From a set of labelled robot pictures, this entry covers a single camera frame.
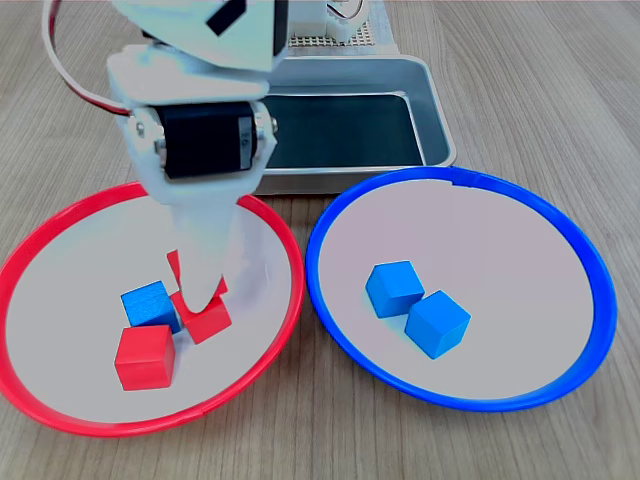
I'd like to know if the red-rimmed white plate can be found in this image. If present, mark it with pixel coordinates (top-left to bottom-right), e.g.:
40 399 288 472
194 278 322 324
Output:
0 180 306 439

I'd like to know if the blue cube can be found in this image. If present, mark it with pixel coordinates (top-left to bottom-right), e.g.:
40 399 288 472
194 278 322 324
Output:
364 259 427 319
120 280 182 335
404 289 473 361

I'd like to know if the red and white cable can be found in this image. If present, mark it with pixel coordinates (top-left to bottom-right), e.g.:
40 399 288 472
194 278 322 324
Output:
41 0 132 120

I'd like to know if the steel tray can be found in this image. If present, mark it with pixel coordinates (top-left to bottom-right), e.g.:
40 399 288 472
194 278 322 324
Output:
253 54 457 196

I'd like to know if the blue-rimmed white plate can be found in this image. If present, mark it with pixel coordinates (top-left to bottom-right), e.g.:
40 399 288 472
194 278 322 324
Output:
305 166 619 414

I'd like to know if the red cube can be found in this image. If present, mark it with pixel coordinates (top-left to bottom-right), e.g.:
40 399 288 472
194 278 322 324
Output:
171 289 234 346
114 324 177 392
166 248 230 302

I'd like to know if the pale perforated base plate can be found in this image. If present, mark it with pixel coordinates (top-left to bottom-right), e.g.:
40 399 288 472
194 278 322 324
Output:
286 18 397 52

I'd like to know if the black tray mat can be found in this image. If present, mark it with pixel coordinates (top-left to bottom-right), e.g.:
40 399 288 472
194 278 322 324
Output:
260 92 427 169

